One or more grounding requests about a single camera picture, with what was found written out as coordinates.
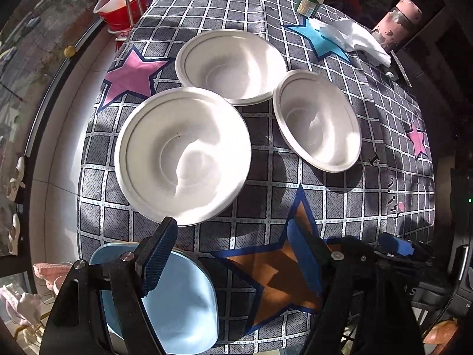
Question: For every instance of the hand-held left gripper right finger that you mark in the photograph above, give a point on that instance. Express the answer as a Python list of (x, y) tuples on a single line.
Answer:
[(301, 255)]

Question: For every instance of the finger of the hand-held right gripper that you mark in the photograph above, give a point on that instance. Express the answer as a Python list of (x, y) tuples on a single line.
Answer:
[(397, 246)]

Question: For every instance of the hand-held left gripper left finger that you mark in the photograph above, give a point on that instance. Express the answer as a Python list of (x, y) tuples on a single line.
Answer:
[(157, 262)]

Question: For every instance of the light blue plate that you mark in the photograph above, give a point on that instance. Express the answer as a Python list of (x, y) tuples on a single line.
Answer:
[(184, 310)]

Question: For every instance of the small white paper bowl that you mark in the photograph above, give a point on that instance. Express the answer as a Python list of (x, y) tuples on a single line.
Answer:
[(317, 122)]

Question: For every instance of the large white paper bowl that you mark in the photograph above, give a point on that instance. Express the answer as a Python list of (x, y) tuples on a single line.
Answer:
[(207, 129), (229, 63)]

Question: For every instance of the person's right hand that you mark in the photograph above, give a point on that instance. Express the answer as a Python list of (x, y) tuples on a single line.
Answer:
[(441, 332)]

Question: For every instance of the grey checked star tablecloth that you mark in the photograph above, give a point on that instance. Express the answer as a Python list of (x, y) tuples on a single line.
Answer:
[(258, 199)]

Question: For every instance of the pink slippers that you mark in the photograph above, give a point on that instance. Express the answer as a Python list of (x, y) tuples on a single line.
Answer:
[(51, 273)]

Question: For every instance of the pale pink cloth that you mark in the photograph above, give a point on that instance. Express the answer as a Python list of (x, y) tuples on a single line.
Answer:
[(22, 303)]

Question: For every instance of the white shoe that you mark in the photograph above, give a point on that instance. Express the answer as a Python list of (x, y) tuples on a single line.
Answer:
[(14, 233), (16, 179)]

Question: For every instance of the white crumpled tissue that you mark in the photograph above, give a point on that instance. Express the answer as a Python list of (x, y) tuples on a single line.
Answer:
[(354, 37)]

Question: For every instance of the pink thermos bottle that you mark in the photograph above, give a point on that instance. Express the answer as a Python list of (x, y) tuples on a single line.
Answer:
[(397, 22)]

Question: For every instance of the yellow round knob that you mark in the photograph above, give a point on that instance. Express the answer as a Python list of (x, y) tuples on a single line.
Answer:
[(70, 51)]

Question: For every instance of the red plastic bucket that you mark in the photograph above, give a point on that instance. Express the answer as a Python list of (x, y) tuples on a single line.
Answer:
[(118, 18)]

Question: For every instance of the metal pole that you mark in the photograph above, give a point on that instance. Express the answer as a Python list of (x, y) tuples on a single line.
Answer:
[(129, 3)]

